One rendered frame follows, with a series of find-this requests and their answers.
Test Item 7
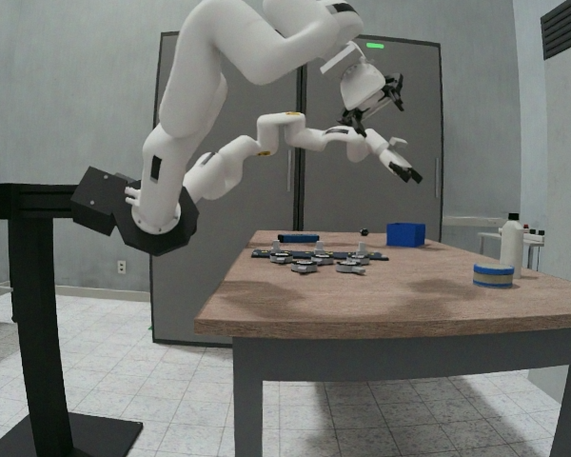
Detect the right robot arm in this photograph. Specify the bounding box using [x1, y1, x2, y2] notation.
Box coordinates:
[125, 0, 376, 234]

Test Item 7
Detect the white plastic bottle with black cap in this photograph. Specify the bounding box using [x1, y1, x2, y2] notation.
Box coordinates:
[500, 213, 524, 279]

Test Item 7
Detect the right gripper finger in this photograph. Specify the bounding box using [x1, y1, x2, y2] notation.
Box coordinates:
[336, 106, 367, 138]
[382, 72, 404, 111]

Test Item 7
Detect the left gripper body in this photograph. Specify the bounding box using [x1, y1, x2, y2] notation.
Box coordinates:
[380, 147, 411, 175]

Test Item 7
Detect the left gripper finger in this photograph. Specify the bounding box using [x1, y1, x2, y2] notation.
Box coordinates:
[407, 168, 423, 184]
[388, 161, 411, 183]

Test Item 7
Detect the blue box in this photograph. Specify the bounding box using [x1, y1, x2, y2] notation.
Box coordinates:
[386, 223, 425, 248]

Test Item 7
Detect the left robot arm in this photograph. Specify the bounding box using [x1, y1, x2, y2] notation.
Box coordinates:
[183, 112, 408, 204]

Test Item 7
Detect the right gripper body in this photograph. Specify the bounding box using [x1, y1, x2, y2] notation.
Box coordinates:
[341, 63, 392, 120]

